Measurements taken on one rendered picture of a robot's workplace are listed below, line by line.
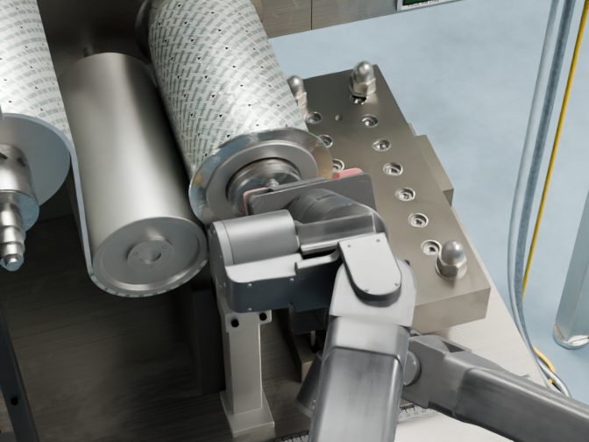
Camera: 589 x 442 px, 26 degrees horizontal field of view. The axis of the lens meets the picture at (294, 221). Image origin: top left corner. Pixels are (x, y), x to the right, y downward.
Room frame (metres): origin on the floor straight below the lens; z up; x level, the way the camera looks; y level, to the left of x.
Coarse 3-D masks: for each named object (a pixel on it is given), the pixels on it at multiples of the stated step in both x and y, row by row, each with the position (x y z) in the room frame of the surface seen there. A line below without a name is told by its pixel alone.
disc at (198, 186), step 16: (272, 128) 0.87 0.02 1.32; (288, 128) 0.87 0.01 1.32; (224, 144) 0.86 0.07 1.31; (240, 144) 0.86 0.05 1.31; (256, 144) 0.86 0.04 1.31; (304, 144) 0.88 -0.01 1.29; (320, 144) 0.88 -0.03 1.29; (208, 160) 0.85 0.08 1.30; (320, 160) 0.88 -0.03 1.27; (208, 176) 0.85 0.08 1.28; (192, 192) 0.84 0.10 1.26; (192, 208) 0.85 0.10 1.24; (208, 208) 0.85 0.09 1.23; (208, 224) 0.85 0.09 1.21
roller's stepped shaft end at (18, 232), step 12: (0, 204) 0.75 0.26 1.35; (12, 204) 0.75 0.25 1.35; (0, 216) 0.73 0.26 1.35; (12, 216) 0.74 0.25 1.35; (0, 228) 0.72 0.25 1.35; (12, 228) 0.72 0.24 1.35; (24, 228) 0.73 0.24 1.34; (0, 240) 0.71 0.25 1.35; (12, 240) 0.71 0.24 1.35; (0, 252) 0.70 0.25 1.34; (12, 252) 0.70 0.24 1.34; (24, 252) 0.71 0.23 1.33; (12, 264) 0.69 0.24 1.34
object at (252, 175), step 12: (240, 168) 0.86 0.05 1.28; (252, 168) 0.85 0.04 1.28; (264, 168) 0.85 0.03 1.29; (276, 168) 0.85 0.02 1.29; (288, 168) 0.86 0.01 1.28; (240, 180) 0.84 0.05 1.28; (252, 180) 0.84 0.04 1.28; (264, 180) 0.85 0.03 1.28; (288, 180) 0.85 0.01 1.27; (300, 180) 0.86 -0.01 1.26; (228, 192) 0.85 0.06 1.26; (240, 192) 0.84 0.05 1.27; (240, 204) 0.84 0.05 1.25; (240, 216) 0.84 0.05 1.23
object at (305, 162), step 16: (272, 144) 0.87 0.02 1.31; (288, 144) 0.87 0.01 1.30; (224, 160) 0.85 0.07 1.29; (240, 160) 0.86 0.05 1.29; (304, 160) 0.87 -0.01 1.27; (224, 176) 0.85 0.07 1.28; (304, 176) 0.88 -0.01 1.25; (208, 192) 0.85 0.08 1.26; (224, 192) 0.85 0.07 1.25; (224, 208) 0.85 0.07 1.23
